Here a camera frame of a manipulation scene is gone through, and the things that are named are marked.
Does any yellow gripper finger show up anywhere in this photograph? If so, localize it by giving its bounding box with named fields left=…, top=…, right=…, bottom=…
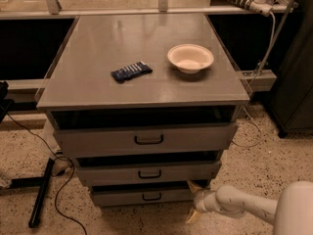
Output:
left=186, top=209, right=201, bottom=223
left=187, top=180, right=208, bottom=194

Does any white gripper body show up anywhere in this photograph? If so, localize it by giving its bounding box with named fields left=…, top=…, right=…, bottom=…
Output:
left=194, top=189, right=218, bottom=213

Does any grey bottom drawer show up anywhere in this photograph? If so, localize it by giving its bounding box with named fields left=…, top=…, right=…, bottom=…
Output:
left=90, top=181, right=193, bottom=207

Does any grey drawer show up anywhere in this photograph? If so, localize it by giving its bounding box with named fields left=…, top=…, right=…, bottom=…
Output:
left=50, top=107, right=238, bottom=158
left=90, top=181, right=193, bottom=207
left=77, top=152, right=221, bottom=186

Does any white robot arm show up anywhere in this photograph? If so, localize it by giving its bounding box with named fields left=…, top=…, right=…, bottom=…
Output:
left=187, top=181, right=313, bottom=235

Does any grey drawer cabinet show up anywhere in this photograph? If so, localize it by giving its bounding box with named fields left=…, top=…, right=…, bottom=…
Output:
left=35, top=13, right=250, bottom=131

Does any grey middle drawer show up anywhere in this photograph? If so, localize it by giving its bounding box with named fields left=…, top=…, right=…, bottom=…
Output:
left=77, top=152, right=221, bottom=186

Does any grey top drawer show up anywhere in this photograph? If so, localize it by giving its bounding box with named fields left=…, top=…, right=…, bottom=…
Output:
left=50, top=107, right=238, bottom=158

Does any dark cabinet at right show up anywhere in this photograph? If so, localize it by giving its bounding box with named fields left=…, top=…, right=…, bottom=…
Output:
left=265, top=0, right=313, bottom=138

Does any dark blue snack packet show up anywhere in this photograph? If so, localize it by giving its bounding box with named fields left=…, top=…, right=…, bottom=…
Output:
left=111, top=61, right=153, bottom=83

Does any black metal stand leg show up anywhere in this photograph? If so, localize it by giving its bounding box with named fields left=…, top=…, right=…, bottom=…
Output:
left=9, top=159, right=55, bottom=228

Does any white power strip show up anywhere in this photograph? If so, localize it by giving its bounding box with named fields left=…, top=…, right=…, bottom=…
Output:
left=227, top=0, right=272, bottom=17

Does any grey aluminium frame rail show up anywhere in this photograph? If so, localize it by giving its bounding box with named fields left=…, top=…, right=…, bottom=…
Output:
left=237, top=70, right=277, bottom=93

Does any white power cable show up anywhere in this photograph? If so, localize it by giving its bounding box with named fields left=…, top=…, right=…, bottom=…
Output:
left=250, top=11, right=277, bottom=83

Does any black floor cable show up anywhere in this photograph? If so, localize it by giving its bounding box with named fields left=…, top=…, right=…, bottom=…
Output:
left=5, top=113, right=88, bottom=235

